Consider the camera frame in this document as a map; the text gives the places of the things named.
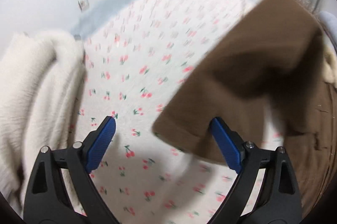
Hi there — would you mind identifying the brown coat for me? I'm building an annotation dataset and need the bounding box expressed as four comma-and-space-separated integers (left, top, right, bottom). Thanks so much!
152, 0, 336, 214

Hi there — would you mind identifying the cream fluffy garment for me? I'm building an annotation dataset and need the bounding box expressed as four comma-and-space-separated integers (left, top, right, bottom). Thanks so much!
1, 31, 85, 214

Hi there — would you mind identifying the cherry print white blanket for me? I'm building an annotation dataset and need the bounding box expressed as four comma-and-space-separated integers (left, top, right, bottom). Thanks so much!
70, 0, 259, 223

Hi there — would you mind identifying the light blue folded blanket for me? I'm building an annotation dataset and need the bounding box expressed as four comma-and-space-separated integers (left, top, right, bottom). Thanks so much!
318, 11, 337, 32

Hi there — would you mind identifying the white wall socket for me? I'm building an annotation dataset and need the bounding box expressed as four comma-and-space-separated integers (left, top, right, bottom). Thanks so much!
78, 0, 90, 12

